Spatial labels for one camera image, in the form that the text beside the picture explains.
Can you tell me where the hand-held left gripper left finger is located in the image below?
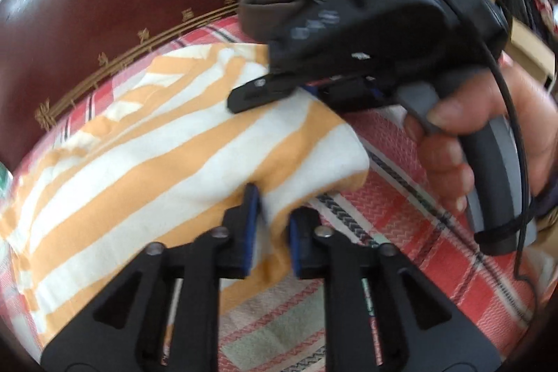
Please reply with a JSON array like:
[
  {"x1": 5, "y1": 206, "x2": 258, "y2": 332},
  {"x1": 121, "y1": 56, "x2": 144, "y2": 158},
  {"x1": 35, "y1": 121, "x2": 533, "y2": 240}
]
[{"x1": 41, "y1": 182, "x2": 262, "y2": 372}]

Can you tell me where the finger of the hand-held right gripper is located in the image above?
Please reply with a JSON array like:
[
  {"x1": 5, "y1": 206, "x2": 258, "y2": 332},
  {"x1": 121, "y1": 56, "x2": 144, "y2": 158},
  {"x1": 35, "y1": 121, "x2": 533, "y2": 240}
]
[
  {"x1": 305, "y1": 78, "x2": 389, "y2": 113},
  {"x1": 227, "y1": 73, "x2": 306, "y2": 115}
]

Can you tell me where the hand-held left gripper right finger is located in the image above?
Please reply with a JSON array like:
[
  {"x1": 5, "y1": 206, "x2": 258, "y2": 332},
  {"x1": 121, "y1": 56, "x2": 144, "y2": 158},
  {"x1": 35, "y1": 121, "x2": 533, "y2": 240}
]
[{"x1": 288, "y1": 206, "x2": 500, "y2": 372}]

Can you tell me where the orange white striped shirt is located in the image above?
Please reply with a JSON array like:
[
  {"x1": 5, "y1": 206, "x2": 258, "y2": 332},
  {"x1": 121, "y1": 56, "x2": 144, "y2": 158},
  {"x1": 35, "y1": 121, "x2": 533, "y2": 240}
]
[{"x1": 0, "y1": 43, "x2": 371, "y2": 349}]

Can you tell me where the person's right hand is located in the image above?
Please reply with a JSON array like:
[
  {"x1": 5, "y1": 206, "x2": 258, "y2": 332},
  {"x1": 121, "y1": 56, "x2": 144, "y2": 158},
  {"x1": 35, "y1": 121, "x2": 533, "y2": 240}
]
[{"x1": 403, "y1": 50, "x2": 558, "y2": 217}]

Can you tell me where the dark brown garment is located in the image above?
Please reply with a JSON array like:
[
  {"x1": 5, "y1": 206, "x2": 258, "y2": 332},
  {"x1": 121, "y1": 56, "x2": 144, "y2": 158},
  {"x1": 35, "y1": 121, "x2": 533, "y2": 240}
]
[{"x1": 239, "y1": 0, "x2": 332, "y2": 46}]

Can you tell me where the red plaid bed sheet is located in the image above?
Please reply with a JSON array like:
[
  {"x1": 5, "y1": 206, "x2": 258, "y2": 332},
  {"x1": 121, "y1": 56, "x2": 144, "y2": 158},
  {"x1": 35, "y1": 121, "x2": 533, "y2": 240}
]
[{"x1": 0, "y1": 17, "x2": 558, "y2": 372}]

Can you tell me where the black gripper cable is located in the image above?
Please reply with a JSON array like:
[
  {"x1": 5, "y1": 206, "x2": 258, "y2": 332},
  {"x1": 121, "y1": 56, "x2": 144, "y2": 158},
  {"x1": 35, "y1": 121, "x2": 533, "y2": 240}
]
[{"x1": 431, "y1": 0, "x2": 541, "y2": 325}]

